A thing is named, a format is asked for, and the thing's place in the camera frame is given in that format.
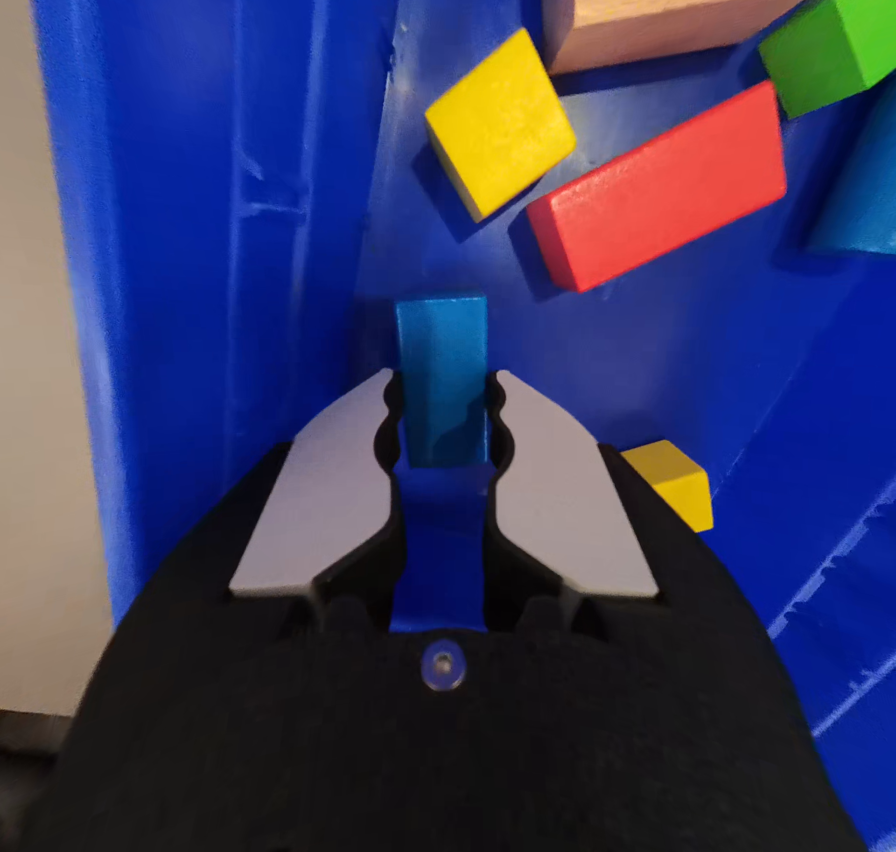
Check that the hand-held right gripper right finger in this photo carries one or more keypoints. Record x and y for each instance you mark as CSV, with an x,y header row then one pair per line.
x,y
574,505

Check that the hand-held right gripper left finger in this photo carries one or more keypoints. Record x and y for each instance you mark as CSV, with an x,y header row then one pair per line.
x,y
315,505

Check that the red wooden block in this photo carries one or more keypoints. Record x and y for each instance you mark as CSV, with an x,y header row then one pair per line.
x,y
658,187

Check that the blue plastic bin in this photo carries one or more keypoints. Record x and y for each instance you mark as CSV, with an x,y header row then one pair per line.
x,y
210,166

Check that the blue wooden cylinder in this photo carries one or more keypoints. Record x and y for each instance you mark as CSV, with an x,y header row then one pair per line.
x,y
861,187

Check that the natural wooden block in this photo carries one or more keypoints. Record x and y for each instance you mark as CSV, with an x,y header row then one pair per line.
x,y
672,5

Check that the green wooden cube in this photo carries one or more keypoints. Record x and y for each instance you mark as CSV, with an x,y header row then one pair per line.
x,y
833,47

